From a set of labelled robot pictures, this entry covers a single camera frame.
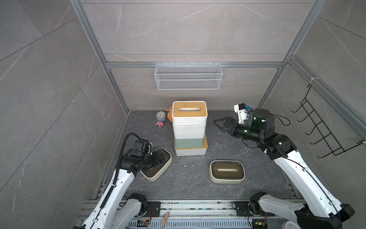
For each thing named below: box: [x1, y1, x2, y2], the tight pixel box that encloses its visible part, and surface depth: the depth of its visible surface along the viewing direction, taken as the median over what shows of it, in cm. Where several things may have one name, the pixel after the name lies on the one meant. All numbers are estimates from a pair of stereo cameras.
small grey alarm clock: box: [155, 110, 167, 122], surface depth 113 cm
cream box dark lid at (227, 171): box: [208, 159, 246, 184], surface depth 82 cm
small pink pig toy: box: [155, 121, 164, 128], surface depth 110 cm
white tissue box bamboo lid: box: [172, 123, 207, 134], surface depth 74 cm
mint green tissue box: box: [173, 138, 204, 149], surface depth 87 cm
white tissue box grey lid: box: [173, 131, 206, 140], surface depth 79 cm
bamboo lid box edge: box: [172, 100, 208, 125], surface depth 72 cm
